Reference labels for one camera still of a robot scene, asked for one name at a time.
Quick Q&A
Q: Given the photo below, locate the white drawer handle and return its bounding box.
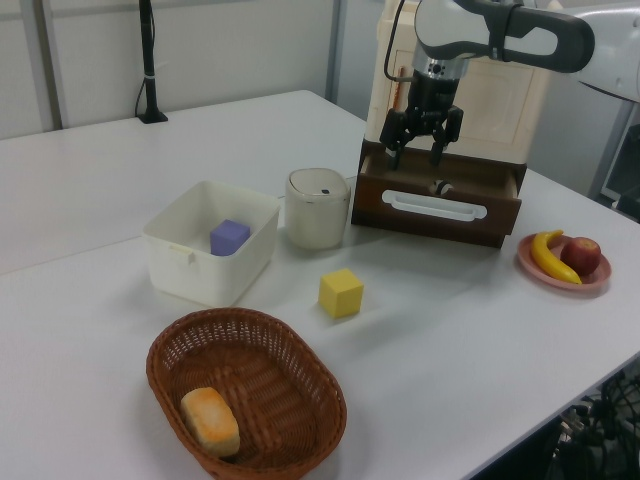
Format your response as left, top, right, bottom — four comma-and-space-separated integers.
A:
381, 188, 489, 222

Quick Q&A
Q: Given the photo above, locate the yellow banana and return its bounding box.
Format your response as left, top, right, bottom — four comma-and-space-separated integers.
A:
530, 229, 583, 286

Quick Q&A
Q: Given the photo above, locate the dark brown drawer cabinet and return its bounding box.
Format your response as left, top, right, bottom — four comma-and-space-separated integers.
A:
358, 137, 529, 201

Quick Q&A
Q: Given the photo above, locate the white lidded trash can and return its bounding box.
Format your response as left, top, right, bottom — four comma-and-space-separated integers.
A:
284, 168, 351, 250

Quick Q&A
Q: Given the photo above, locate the cream wooden cabinet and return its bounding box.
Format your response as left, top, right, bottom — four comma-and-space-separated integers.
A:
366, 0, 567, 166

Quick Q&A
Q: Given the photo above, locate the brown wicker basket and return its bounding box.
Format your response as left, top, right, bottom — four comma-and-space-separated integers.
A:
145, 307, 348, 480

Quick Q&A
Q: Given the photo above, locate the grey background equipment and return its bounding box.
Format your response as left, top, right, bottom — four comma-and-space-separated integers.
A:
589, 107, 640, 224

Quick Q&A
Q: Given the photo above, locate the yellow foam cube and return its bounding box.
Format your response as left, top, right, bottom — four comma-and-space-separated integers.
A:
318, 267, 365, 319

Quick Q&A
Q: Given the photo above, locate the black camera stand pole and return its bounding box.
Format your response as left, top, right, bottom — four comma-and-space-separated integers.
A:
135, 0, 169, 125

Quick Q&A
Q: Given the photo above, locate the white plastic bin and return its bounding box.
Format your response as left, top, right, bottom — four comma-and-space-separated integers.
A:
141, 180, 281, 308

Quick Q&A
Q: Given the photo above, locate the pink plate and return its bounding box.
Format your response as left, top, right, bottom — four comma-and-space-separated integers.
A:
516, 233, 613, 299

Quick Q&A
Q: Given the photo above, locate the brown wooden drawer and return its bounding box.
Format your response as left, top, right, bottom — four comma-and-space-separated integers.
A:
350, 152, 524, 250

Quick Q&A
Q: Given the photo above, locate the red apple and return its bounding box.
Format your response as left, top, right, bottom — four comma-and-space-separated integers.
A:
559, 236, 602, 277

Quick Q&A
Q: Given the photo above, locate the black cable bundle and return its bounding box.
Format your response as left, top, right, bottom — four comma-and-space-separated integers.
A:
549, 369, 640, 480

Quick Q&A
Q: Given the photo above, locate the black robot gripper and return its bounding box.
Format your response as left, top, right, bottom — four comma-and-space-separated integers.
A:
379, 73, 465, 172

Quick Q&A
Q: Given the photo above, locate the purple foam cube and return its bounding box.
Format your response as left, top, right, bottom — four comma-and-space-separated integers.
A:
209, 218, 251, 258

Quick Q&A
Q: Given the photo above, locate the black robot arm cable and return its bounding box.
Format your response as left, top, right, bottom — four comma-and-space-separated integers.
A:
382, 0, 416, 83

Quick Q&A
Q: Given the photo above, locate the toasted bread loaf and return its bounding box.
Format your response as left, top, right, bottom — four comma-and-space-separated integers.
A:
179, 387, 241, 459

